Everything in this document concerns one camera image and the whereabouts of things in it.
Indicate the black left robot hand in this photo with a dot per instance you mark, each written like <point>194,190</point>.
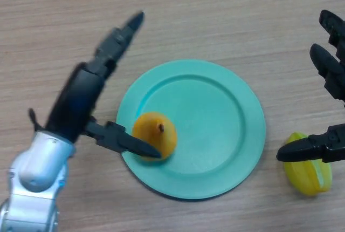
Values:
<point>75,102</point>

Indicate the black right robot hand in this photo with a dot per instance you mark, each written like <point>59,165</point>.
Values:
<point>331,81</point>

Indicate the yellow pear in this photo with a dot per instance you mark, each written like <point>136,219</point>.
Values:
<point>153,137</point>

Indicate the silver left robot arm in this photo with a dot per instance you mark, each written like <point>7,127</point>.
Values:
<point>35,167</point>

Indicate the green round plate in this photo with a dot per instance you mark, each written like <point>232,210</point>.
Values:
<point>210,135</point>

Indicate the yellow-green starfruit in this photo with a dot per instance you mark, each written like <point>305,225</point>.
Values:
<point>307,179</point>

